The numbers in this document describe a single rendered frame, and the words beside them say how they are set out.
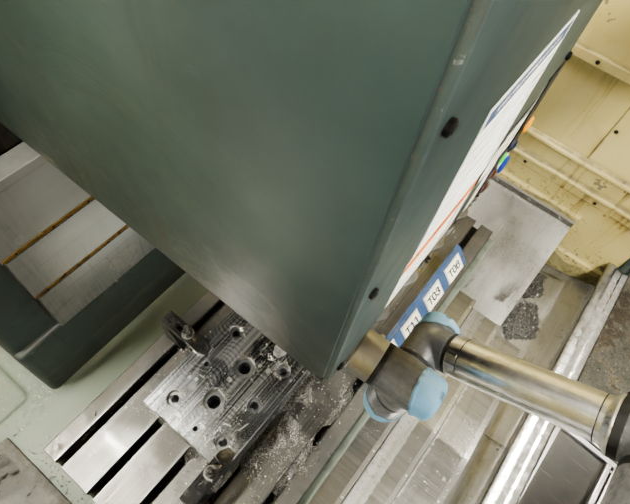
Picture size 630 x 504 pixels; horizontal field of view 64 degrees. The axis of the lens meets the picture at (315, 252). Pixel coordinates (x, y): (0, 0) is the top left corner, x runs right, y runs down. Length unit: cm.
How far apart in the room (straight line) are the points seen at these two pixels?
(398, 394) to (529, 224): 110
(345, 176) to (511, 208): 152
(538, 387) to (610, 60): 89
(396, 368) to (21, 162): 70
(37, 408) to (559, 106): 166
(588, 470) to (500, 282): 86
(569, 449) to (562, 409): 140
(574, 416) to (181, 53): 72
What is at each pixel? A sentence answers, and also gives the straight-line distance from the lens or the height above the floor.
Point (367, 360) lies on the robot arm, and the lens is 79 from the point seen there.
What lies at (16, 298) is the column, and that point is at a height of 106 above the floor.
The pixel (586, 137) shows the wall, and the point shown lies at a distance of 162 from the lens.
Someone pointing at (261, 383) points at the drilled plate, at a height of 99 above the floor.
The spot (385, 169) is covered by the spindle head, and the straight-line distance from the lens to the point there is 27.
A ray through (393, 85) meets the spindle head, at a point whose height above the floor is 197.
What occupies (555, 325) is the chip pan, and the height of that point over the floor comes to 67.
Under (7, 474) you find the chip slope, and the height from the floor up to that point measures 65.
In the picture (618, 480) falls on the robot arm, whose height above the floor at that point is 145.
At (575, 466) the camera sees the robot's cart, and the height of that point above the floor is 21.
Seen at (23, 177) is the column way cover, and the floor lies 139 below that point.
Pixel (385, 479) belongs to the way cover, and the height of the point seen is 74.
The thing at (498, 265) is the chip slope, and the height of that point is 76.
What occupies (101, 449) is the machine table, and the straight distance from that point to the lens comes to 128.
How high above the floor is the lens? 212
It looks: 59 degrees down
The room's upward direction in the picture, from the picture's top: 11 degrees clockwise
